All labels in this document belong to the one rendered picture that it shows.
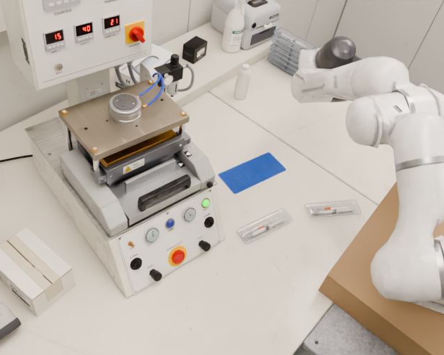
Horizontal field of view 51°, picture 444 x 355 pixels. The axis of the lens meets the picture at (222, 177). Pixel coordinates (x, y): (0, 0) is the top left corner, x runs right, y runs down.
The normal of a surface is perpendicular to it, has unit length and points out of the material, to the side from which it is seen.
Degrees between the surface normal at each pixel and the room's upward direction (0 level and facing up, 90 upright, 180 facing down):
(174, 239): 65
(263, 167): 0
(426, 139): 33
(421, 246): 45
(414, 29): 90
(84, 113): 0
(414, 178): 71
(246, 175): 0
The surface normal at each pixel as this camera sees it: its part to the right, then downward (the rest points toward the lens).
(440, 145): 0.17, -0.22
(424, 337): -0.31, -0.18
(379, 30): -0.65, 0.50
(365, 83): -0.94, 0.18
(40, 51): 0.62, 0.64
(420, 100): 0.07, -0.56
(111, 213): 0.51, -0.09
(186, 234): 0.62, 0.30
